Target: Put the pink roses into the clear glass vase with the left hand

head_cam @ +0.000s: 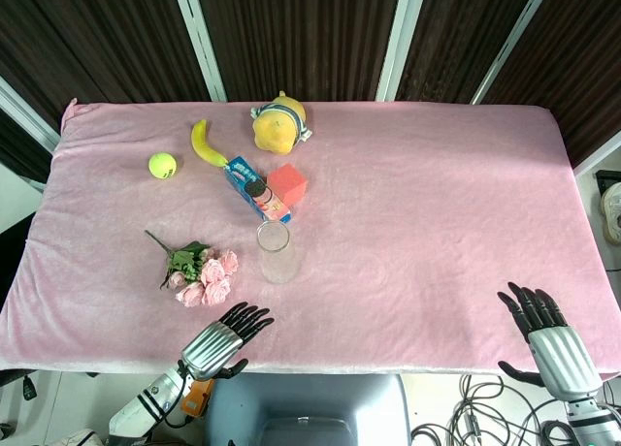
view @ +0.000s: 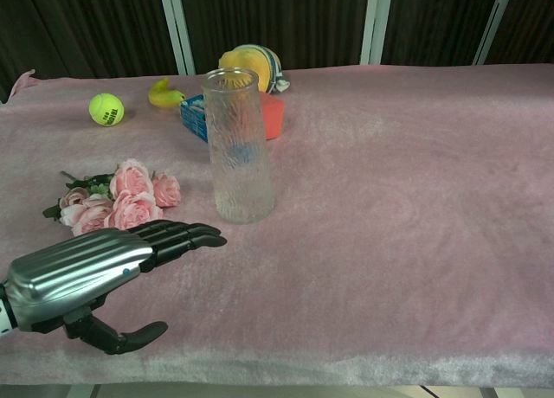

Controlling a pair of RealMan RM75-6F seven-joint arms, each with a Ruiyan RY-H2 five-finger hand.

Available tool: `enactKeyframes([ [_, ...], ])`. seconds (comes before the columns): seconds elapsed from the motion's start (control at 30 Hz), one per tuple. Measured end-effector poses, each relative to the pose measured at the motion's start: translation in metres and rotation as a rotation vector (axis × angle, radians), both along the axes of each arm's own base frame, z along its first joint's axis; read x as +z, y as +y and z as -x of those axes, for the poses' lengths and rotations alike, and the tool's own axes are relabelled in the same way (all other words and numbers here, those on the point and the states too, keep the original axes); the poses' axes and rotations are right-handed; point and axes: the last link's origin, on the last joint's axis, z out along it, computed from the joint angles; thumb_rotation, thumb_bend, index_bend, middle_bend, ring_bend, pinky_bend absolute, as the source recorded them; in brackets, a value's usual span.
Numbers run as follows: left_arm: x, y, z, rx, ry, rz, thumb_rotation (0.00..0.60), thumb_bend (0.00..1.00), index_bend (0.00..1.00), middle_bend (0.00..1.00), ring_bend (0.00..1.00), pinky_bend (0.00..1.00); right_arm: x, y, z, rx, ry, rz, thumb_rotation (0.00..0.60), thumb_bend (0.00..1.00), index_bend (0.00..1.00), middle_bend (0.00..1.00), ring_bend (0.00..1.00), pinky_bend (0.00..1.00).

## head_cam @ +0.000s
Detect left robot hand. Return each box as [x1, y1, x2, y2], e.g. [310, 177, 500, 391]
[180, 302, 276, 382]

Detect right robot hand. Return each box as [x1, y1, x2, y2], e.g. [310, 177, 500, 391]
[497, 281, 604, 399]

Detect pink rose bouquet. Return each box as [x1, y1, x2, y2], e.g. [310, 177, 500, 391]
[144, 230, 241, 308]

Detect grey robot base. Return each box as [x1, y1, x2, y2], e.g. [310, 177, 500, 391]
[202, 371, 413, 446]

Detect clear drinking glass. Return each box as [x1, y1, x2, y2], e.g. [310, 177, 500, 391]
[256, 221, 303, 285]

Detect orange handheld controller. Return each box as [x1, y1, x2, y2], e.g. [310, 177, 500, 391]
[180, 378, 215, 418]

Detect white sneaker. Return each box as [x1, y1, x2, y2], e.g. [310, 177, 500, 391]
[600, 181, 621, 246]

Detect blue cookie box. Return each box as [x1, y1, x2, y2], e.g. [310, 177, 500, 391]
[223, 155, 295, 224]

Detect red foam cube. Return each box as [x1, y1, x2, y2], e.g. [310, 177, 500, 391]
[266, 163, 310, 206]

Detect pink table cloth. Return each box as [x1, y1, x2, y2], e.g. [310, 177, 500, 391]
[0, 98, 621, 375]

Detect yellow-green tennis ball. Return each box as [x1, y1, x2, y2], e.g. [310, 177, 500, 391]
[147, 152, 179, 180]

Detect yellow banana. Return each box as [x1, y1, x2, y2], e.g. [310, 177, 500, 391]
[190, 118, 229, 169]

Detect yellow plush toy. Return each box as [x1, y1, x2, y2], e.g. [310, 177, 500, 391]
[249, 90, 313, 155]

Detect tangled black cables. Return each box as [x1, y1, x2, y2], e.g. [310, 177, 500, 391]
[410, 373, 621, 446]

